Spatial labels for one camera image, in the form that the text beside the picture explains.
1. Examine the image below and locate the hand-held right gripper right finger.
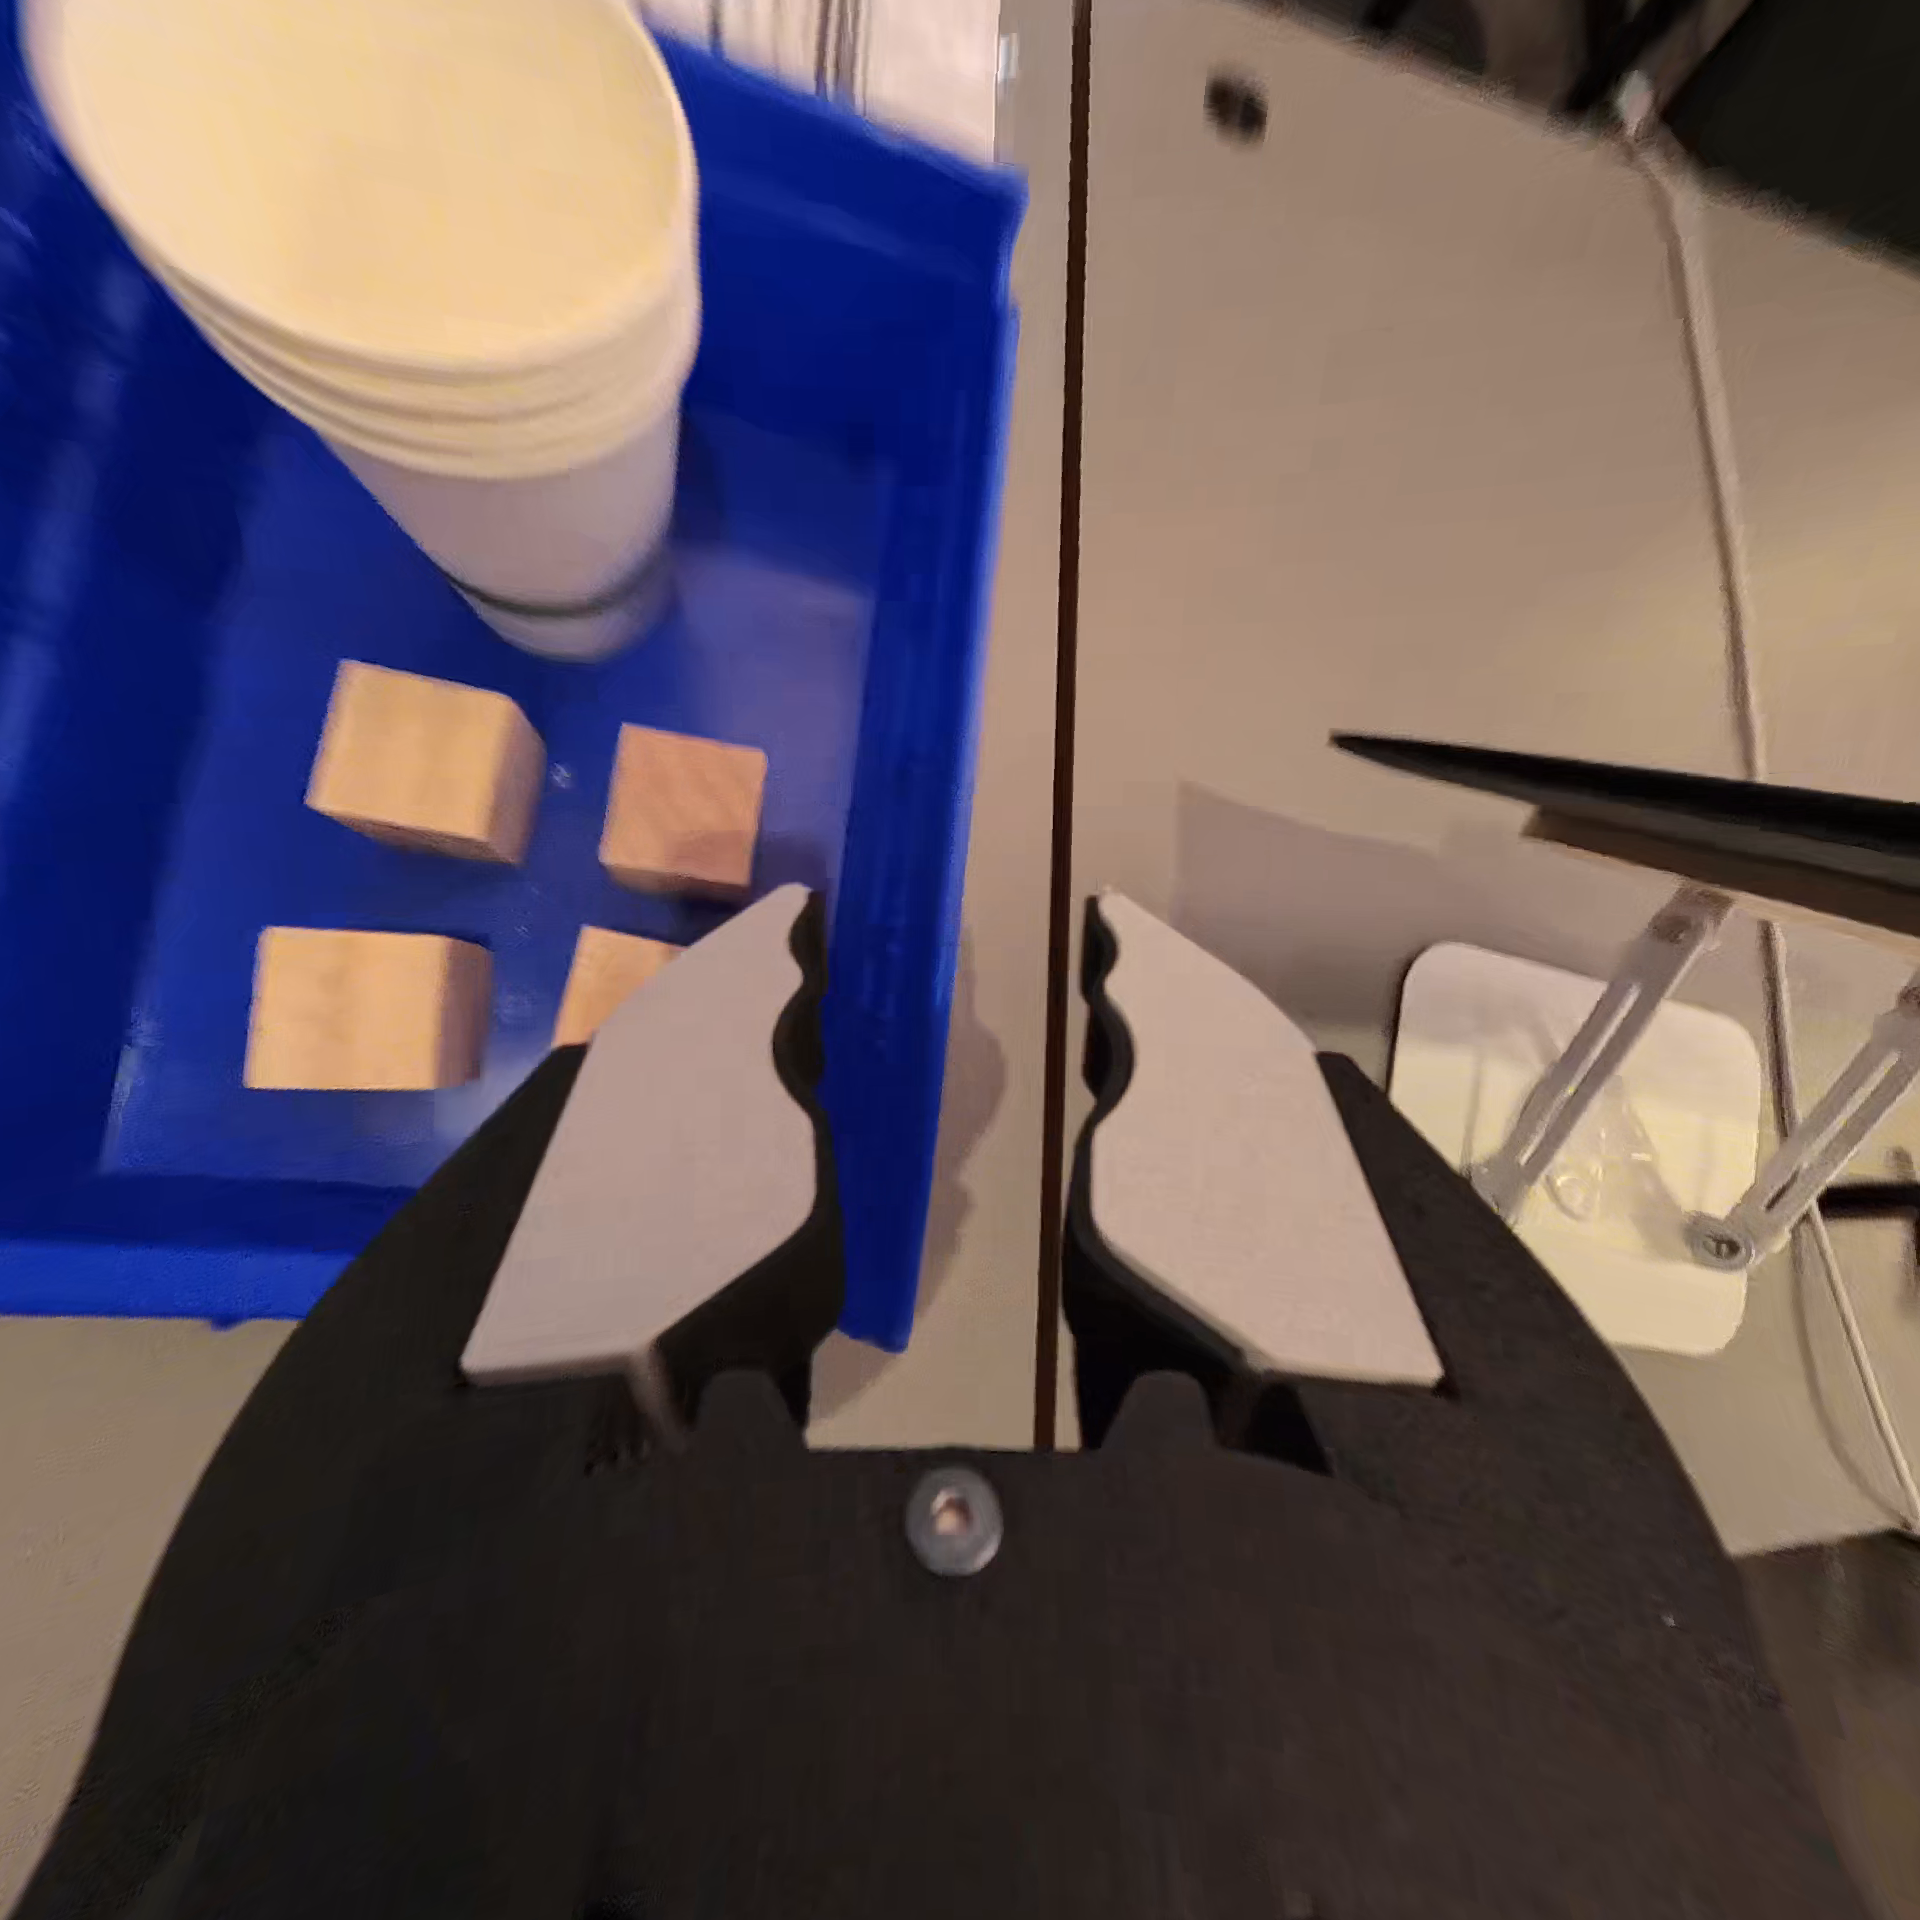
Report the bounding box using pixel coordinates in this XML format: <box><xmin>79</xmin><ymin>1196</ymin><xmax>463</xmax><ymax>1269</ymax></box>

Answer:
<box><xmin>1063</xmin><ymin>892</ymin><xmax>1444</xmax><ymax>1389</ymax></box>

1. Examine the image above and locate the blue plastic bin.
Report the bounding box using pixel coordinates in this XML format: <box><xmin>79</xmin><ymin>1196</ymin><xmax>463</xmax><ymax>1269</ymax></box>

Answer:
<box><xmin>0</xmin><ymin>0</ymin><xmax>1029</xmax><ymax>1354</ymax></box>

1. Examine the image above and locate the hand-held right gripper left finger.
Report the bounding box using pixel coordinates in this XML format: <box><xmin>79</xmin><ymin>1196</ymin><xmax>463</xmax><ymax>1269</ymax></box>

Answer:
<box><xmin>460</xmin><ymin>885</ymin><xmax>840</xmax><ymax>1389</ymax></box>

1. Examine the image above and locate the white document stand with instructions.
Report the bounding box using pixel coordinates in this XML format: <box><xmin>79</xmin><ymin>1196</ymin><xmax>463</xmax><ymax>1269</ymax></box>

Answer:
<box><xmin>1333</xmin><ymin>731</ymin><xmax>1920</xmax><ymax>1354</ymax></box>

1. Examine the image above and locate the white cable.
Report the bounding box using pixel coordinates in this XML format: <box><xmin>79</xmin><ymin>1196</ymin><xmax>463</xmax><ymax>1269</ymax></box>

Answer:
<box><xmin>1649</xmin><ymin>141</ymin><xmax>1900</xmax><ymax>1503</ymax></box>

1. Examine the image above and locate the wooden cube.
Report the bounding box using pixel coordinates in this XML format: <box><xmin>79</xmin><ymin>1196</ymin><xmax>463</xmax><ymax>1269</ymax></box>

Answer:
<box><xmin>598</xmin><ymin>724</ymin><xmax>769</xmax><ymax>899</ymax></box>
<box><xmin>306</xmin><ymin>661</ymin><xmax>544</xmax><ymax>869</ymax></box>
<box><xmin>244</xmin><ymin>928</ymin><xmax>493</xmax><ymax>1092</ymax></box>
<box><xmin>556</xmin><ymin>925</ymin><xmax>682</xmax><ymax>1052</ymax></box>

